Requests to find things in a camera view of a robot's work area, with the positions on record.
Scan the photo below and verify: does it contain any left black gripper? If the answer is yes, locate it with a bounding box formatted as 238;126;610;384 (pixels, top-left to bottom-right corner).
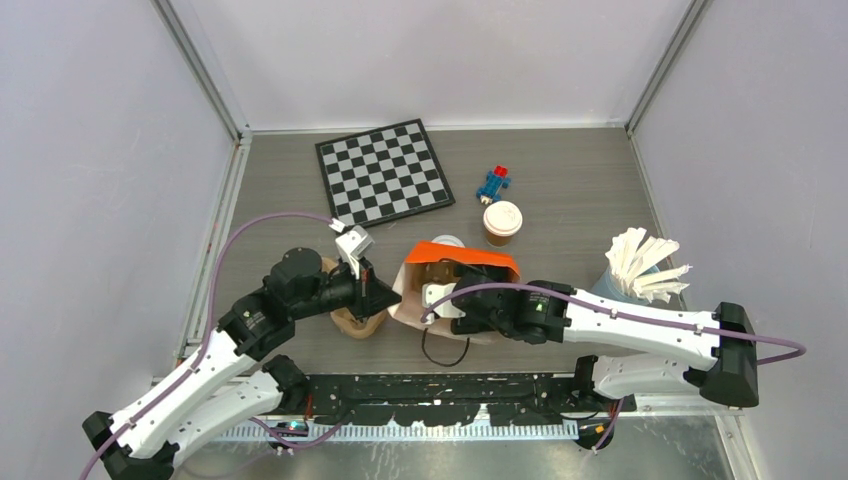
291;255;402;322

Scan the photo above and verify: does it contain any brown paper coffee cup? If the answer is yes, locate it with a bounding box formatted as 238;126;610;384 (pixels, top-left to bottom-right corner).
422;260;462;284

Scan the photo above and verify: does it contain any orange paper bag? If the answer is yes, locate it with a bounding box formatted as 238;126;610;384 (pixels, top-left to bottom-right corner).
388;236;520;358

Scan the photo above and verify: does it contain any white plastic cup lid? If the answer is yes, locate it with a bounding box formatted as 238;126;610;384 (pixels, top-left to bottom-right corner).
432;234;465;248

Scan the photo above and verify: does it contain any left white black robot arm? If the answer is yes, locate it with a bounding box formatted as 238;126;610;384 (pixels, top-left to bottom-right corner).
83;248;402;479

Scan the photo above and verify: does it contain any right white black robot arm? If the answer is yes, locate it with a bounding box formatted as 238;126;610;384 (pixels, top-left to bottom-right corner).
434;267;760;411

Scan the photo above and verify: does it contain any brown pulp cup carrier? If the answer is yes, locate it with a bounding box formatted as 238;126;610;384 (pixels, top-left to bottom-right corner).
321;256;390;340

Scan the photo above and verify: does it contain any blue straw holder cup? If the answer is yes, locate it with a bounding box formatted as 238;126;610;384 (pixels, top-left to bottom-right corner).
589;269;627;301

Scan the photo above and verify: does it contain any black white chessboard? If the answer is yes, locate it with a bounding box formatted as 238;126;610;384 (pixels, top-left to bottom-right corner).
315;119;456;228

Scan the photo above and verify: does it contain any white paper-wrapped straws bundle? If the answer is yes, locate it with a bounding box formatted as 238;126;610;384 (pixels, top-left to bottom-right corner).
605;227;691;305

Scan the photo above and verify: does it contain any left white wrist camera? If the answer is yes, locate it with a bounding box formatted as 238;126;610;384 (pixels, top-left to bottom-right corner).
329;218;374;280

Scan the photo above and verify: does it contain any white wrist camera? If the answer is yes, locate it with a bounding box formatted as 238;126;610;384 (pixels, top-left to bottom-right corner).
421;283;466;325
329;218;374;280

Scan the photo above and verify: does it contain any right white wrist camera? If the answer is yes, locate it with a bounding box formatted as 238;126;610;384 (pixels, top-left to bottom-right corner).
421;283;466;325

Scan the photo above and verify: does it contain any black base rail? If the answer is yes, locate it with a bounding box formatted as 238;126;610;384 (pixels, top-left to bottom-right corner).
270;373;616;427

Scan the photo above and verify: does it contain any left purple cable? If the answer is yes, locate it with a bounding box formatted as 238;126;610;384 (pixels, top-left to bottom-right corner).
78;211;346;480

